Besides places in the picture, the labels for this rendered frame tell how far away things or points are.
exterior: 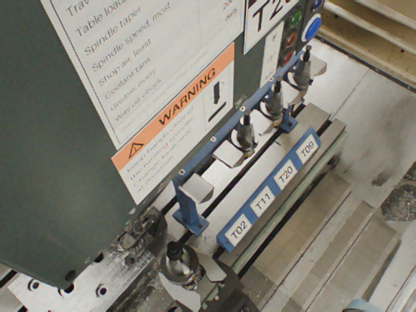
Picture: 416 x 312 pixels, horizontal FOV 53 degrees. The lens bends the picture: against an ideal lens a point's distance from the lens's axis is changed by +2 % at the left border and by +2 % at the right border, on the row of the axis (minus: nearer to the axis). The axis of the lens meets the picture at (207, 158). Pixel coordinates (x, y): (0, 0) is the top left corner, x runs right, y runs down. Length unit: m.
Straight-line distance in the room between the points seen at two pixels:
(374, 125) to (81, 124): 1.36
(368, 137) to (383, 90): 0.17
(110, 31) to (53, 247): 0.19
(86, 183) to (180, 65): 0.12
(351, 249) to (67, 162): 1.22
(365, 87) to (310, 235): 0.57
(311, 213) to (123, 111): 1.16
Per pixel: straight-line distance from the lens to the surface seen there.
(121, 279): 1.12
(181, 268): 0.66
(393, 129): 1.57
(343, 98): 1.59
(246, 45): 0.42
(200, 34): 0.34
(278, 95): 0.96
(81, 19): 0.24
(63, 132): 0.28
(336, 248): 1.41
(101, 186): 0.36
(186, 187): 0.92
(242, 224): 1.17
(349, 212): 1.48
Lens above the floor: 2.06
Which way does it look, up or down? 63 degrees down
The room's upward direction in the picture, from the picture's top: 5 degrees counter-clockwise
